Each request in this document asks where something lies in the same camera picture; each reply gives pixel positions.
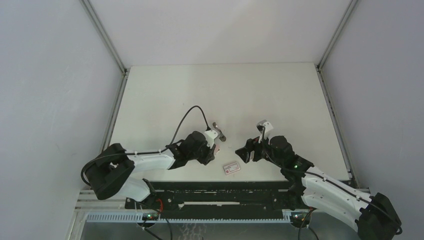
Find red white staple box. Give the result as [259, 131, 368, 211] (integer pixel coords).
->
[222, 161, 241, 175]

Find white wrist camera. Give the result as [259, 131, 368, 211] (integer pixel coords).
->
[256, 119, 274, 140]
[203, 129, 219, 149]

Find white slotted cable duct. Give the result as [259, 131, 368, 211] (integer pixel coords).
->
[85, 212, 291, 224]

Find right black camera cable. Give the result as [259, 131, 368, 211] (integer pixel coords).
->
[259, 125, 403, 236]

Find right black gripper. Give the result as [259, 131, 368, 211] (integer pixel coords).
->
[236, 131, 284, 168]

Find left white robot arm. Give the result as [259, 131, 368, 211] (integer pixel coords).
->
[80, 129, 219, 209]

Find left aluminium frame rail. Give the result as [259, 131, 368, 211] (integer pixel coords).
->
[79, 0, 129, 151]

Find pink white mini stapler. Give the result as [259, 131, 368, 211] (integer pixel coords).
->
[213, 144, 220, 156]

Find right aluminium frame rail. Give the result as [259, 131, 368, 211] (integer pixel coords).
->
[315, 0, 360, 182]

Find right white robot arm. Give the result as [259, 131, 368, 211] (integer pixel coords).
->
[235, 135, 403, 240]

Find left black camera cable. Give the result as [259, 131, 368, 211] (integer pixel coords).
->
[80, 105, 212, 186]

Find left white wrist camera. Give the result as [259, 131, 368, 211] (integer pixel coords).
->
[203, 129, 219, 149]

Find aluminium frame rail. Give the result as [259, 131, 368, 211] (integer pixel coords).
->
[315, 0, 360, 182]
[79, 0, 129, 151]

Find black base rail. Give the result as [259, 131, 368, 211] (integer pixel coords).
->
[121, 181, 309, 219]

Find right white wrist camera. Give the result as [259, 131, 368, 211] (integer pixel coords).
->
[256, 119, 274, 140]

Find metal stapler magazine piece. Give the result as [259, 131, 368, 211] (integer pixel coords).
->
[212, 121, 227, 142]

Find black camera cable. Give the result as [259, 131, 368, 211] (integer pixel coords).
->
[259, 125, 403, 236]
[80, 105, 212, 186]

